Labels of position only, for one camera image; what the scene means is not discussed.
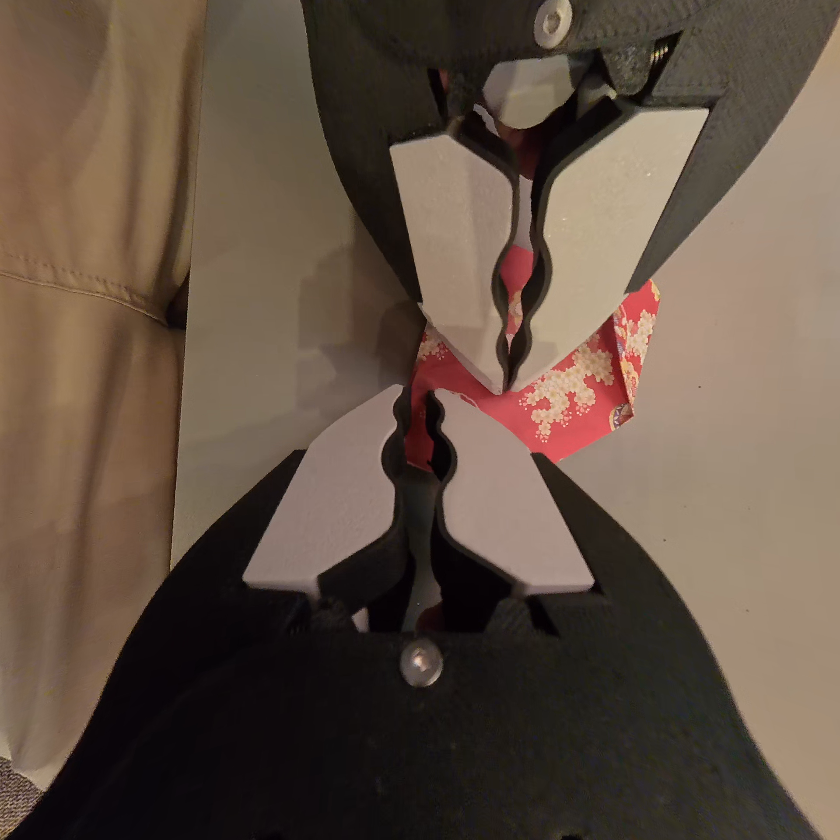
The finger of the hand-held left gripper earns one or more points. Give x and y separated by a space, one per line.
617 210
453 249

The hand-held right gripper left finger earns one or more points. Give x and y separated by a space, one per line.
328 512

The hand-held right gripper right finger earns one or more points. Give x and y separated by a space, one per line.
505 518

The red floral origami paper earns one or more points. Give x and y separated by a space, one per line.
571 433

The person's beige trousers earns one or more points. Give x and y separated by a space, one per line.
85 262

